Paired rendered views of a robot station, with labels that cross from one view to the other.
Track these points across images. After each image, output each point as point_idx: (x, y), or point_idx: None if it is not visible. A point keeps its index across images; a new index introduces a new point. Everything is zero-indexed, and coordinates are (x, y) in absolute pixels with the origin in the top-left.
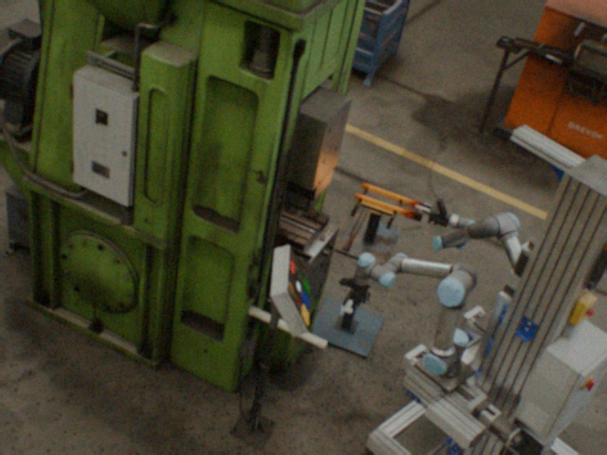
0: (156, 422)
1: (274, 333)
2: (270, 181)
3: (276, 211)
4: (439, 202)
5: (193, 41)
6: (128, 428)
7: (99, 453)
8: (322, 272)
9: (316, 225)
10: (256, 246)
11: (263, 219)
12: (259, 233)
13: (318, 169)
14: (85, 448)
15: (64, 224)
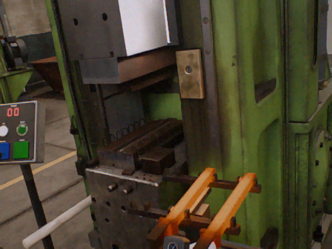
0: (88, 242)
1: (26, 185)
2: (55, 31)
3: (94, 92)
4: (165, 238)
5: None
6: (86, 231)
7: (70, 222)
8: (143, 237)
9: (131, 150)
10: (67, 110)
11: (63, 78)
12: (64, 94)
13: (65, 27)
14: (76, 217)
15: None
